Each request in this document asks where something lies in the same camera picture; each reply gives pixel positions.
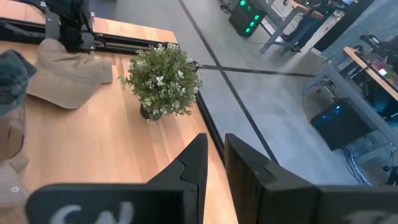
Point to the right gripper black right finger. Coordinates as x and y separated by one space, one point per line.
273 199

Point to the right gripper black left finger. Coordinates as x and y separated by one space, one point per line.
174 202

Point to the tan baseball cap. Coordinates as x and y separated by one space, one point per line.
68 81
9 193

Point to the grey baseball cap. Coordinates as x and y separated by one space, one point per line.
12 81

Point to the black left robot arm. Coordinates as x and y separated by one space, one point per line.
70 28

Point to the black computer tower lit fans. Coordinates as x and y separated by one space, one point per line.
247 17
342 124

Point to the artificial potted plant white flowers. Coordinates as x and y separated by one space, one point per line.
161 81

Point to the wooden table grey legs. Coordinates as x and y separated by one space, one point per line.
370 73
311 12

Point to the person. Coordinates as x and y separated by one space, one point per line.
303 31

